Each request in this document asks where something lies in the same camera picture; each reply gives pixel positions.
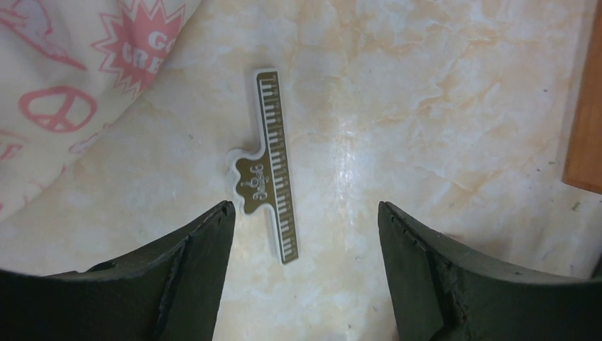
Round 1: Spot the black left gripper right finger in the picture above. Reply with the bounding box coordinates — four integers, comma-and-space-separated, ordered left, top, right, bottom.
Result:
378, 202, 601, 340

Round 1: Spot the pink patterned cloth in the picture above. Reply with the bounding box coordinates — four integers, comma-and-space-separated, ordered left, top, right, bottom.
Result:
1, 0, 199, 219

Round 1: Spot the orange compartment tray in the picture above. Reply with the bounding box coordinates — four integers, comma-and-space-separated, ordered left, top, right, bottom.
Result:
562, 1, 601, 194

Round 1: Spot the piano-key bag clip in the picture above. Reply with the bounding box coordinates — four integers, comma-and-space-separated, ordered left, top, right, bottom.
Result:
226, 68, 299, 264

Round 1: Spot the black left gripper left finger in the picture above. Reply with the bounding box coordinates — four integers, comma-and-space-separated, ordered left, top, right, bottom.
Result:
1, 201, 236, 340

